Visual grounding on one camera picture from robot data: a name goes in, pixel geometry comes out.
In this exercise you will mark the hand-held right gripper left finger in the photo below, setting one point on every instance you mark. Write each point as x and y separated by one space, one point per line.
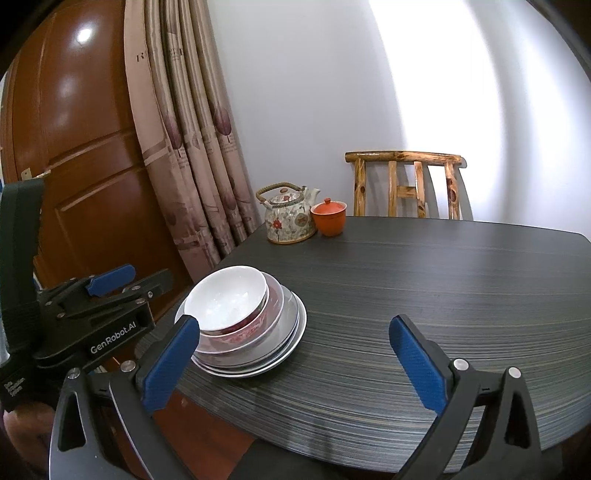
168 364

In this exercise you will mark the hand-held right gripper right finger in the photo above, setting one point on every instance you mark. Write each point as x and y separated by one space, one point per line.
418 364

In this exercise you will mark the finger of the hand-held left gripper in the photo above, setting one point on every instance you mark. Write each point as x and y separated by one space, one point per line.
147 284
111 279

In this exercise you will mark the white bowl with rose print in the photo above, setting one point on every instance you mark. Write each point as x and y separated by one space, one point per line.
226 295

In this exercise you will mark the pink patterned bowl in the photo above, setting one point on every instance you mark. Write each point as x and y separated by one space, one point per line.
249 333

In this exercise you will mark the large pale blue bowl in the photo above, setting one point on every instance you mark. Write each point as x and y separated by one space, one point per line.
258 353

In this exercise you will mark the large blue-rimmed floral plate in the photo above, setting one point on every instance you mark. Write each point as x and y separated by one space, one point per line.
281 358

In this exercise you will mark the brown wooden door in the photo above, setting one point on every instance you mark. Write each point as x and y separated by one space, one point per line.
83 138

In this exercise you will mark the beige patterned curtain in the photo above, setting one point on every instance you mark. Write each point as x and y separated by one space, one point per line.
184 138

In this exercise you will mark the floral ceramic teapot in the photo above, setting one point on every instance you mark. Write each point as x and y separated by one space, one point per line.
288 221

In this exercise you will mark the orange lidded cup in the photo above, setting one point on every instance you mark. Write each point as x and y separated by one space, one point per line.
328 224

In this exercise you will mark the wooden chair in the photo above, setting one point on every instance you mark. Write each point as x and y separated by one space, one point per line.
401 157

